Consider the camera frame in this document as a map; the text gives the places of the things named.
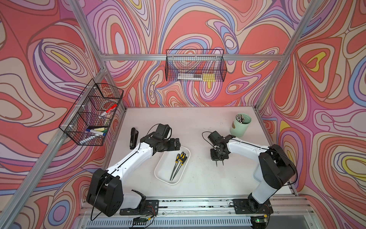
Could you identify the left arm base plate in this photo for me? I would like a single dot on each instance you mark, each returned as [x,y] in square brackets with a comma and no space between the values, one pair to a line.
[136,203]

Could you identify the aluminium mounting rail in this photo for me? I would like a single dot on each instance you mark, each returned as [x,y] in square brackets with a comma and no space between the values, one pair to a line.
[281,212]

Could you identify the black stapler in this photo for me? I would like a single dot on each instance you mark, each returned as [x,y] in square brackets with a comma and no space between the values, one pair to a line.
[133,138]

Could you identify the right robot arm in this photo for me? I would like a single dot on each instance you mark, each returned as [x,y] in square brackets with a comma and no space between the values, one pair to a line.
[274,169]

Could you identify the red marker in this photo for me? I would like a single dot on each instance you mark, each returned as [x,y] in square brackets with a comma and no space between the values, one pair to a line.
[108,111]

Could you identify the yellow item in basket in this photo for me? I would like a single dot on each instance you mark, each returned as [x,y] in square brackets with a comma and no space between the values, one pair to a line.
[208,77]

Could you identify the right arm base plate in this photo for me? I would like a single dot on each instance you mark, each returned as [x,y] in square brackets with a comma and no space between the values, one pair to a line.
[250,206]

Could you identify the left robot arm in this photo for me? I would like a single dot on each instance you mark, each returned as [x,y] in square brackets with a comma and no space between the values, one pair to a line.
[106,188]

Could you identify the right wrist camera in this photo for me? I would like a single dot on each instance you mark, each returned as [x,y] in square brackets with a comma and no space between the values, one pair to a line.
[214,138]

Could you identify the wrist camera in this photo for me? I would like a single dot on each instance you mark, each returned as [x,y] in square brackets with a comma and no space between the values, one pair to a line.
[214,138]
[162,132]

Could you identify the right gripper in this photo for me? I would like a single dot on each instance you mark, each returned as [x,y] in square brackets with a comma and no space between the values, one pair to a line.
[213,157]

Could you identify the blue marker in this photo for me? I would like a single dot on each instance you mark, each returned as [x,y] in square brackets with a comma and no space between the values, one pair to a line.
[95,132]

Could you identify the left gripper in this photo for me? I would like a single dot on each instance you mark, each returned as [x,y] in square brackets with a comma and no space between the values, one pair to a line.
[172,144]

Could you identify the black wire basket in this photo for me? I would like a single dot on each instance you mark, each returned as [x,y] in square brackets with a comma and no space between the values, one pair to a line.
[85,113]
[190,64]

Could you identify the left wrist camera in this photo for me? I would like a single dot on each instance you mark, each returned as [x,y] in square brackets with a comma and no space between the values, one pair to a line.
[162,132]

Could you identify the white plastic storage tray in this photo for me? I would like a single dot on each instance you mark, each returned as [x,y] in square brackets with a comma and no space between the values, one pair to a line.
[165,166]

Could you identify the left black wire basket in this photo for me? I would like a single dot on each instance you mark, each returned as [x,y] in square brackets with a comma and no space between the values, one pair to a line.
[85,113]

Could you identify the green pen cup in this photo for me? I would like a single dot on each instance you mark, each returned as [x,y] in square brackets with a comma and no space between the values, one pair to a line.
[240,124]

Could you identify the back black wire basket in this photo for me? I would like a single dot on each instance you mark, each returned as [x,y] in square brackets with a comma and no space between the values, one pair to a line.
[190,64]

